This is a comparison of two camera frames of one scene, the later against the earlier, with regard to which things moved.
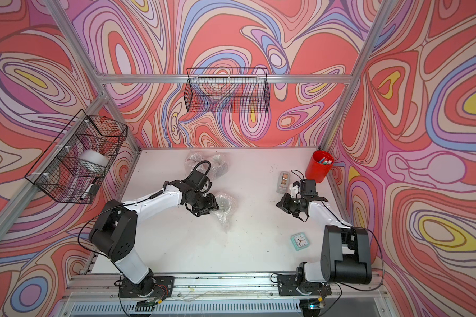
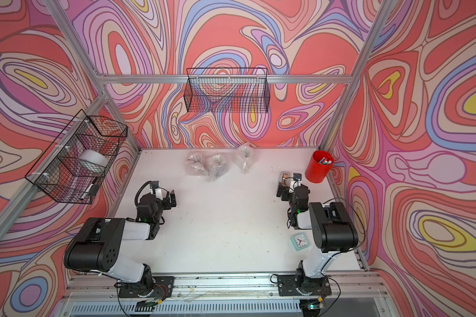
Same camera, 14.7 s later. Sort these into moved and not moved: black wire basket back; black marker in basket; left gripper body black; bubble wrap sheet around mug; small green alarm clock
Moved: left gripper body black
Not moved: small green alarm clock; black wire basket back; black marker in basket; bubble wrap sheet around mug
